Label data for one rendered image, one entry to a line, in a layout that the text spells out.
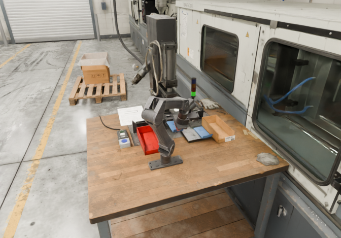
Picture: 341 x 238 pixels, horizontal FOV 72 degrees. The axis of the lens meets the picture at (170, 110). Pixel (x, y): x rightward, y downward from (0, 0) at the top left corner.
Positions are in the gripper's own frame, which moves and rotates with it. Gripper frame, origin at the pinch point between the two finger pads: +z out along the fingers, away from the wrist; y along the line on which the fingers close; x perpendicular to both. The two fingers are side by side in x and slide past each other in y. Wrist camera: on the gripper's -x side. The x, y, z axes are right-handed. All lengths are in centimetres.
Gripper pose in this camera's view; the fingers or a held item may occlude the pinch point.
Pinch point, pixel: (178, 129)
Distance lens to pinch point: 152.3
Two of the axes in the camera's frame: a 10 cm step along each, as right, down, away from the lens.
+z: -1.4, 6.3, 7.6
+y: -2.6, -7.7, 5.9
